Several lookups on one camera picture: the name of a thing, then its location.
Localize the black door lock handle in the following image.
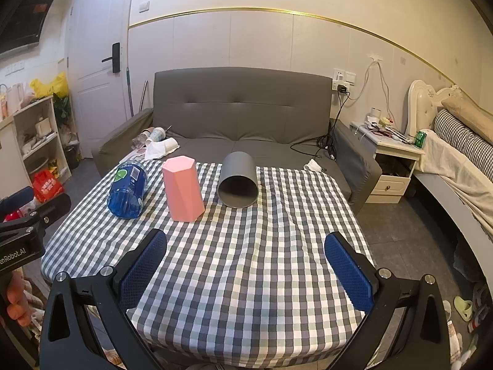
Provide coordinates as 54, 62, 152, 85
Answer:
101, 42, 121, 73

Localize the beige pillow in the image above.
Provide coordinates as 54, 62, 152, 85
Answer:
441, 94, 493, 143

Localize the checkered tablecloth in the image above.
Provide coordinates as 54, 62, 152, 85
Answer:
40, 158, 376, 367

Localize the white door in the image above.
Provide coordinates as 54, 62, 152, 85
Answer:
63, 0, 137, 158

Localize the grey cup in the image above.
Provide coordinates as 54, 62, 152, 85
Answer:
216, 151, 259, 209

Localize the white nightstand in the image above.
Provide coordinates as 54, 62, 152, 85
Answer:
350, 121, 424, 204

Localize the cream blanket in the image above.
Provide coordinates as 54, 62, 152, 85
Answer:
418, 129, 493, 236

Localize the broom handle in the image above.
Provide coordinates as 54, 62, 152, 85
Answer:
125, 67, 135, 118

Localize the white wall outlet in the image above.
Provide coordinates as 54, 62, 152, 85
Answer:
333, 68, 357, 87

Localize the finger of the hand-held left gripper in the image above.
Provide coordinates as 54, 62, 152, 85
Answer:
0, 186, 35, 220
29, 193, 72, 236

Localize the blue plastic water bottle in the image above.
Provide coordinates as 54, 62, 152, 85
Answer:
107, 161, 148, 220

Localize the grey bed frame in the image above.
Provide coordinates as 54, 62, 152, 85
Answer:
414, 171, 493, 278

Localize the person's left hand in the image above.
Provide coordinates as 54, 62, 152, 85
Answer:
5, 273, 31, 317

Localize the green slipper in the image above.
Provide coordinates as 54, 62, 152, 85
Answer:
454, 296, 474, 322

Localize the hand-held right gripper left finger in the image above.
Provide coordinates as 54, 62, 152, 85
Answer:
39, 228, 168, 370

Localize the black trash bin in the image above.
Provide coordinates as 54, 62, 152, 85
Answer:
63, 144, 80, 170

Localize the yellow plastic bag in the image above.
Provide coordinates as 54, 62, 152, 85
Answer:
30, 71, 69, 99

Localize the white open shelf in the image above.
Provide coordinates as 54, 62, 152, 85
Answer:
0, 96, 72, 197

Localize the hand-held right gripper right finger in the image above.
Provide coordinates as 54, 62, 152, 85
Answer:
324, 231, 451, 370

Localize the white kettle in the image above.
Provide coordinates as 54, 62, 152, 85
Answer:
6, 84, 24, 114

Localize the black wall television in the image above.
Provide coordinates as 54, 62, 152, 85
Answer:
0, 0, 72, 52

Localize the checkered pillow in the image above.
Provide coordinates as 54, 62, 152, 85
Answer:
433, 109, 493, 178

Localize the red plastic bag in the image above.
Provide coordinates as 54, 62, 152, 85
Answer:
31, 170, 65, 203

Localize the grey sofa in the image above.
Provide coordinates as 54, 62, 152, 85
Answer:
91, 67, 383, 216

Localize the white padded headboard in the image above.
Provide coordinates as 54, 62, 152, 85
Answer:
402, 80, 463, 135

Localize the pink faceted cup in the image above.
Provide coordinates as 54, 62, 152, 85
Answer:
161, 156, 206, 223

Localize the white cable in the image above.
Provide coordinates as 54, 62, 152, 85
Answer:
344, 57, 393, 122

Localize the black cable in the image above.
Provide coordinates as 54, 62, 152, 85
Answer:
290, 92, 351, 160

